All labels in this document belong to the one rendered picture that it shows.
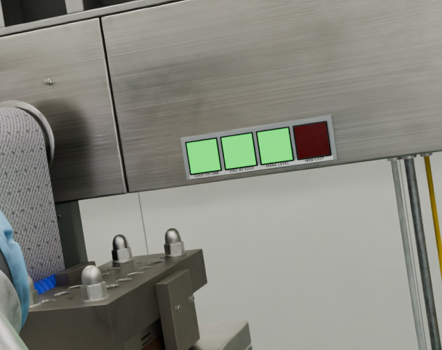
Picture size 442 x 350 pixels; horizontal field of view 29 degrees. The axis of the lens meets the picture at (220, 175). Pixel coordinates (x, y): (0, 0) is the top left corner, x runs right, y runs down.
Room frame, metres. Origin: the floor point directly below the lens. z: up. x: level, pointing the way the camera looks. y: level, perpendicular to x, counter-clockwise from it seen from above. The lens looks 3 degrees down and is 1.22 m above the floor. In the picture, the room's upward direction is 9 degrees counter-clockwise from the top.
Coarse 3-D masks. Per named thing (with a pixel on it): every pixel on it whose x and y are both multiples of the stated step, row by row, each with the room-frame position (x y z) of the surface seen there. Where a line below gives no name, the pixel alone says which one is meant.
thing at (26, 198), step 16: (0, 176) 1.26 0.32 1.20; (16, 176) 1.31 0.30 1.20; (32, 176) 1.35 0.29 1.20; (48, 176) 1.40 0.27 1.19; (0, 192) 1.26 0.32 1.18; (16, 192) 1.30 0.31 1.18; (32, 192) 1.34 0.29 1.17; (48, 192) 1.39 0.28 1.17; (0, 208) 1.25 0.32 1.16; (16, 208) 1.29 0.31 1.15; (32, 208) 1.34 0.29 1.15; (48, 208) 1.38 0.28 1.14; (16, 224) 1.28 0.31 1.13; (32, 224) 1.33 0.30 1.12; (48, 224) 1.38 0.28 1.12; (16, 240) 1.28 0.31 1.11; (32, 240) 1.32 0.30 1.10; (48, 240) 1.37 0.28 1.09; (32, 256) 1.31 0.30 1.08; (48, 256) 1.36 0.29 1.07; (32, 272) 1.30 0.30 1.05; (48, 272) 1.35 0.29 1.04
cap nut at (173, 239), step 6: (174, 228) 1.43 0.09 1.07; (168, 234) 1.43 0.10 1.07; (174, 234) 1.42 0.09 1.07; (168, 240) 1.42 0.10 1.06; (174, 240) 1.42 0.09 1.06; (180, 240) 1.43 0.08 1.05; (168, 246) 1.42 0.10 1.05; (174, 246) 1.42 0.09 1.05; (180, 246) 1.42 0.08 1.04; (168, 252) 1.42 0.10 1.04; (174, 252) 1.42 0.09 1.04; (180, 252) 1.42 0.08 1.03
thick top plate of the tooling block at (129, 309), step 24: (120, 264) 1.43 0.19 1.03; (144, 264) 1.38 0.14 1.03; (168, 264) 1.34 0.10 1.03; (192, 264) 1.40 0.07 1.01; (72, 288) 1.24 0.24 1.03; (120, 288) 1.18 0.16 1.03; (144, 288) 1.20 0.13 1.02; (192, 288) 1.39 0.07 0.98; (48, 312) 1.11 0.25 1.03; (72, 312) 1.10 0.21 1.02; (96, 312) 1.09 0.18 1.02; (120, 312) 1.11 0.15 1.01; (144, 312) 1.19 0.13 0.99; (24, 336) 1.12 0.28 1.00; (48, 336) 1.11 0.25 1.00; (72, 336) 1.10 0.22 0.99; (96, 336) 1.09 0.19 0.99; (120, 336) 1.10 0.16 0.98
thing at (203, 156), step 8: (192, 144) 1.42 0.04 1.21; (200, 144) 1.41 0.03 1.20; (208, 144) 1.41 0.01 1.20; (192, 152) 1.42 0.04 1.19; (200, 152) 1.41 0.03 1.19; (208, 152) 1.41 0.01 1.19; (216, 152) 1.41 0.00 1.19; (192, 160) 1.42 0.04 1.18; (200, 160) 1.41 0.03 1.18; (208, 160) 1.41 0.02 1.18; (216, 160) 1.41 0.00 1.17; (192, 168) 1.42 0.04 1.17; (200, 168) 1.41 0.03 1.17; (208, 168) 1.41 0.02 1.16; (216, 168) 1.41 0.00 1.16
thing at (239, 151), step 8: (232, 136) 1.40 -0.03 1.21; (240, 136) 1.39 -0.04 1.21; (248, 136) 1.39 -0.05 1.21; (224, 144) 1.40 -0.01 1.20; (232, 144) 1.40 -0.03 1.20; (240, 144) 1.39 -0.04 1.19; (248, 144) 1.39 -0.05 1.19; (224, 152) 1.40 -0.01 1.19; (232, 152) 1.40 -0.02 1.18; (240, 152) 1.39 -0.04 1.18; (248, 152) 1.39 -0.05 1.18; (232, 160) 1.40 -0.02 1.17; (240, 160) 1.39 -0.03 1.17; (248, 160) 1.39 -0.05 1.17
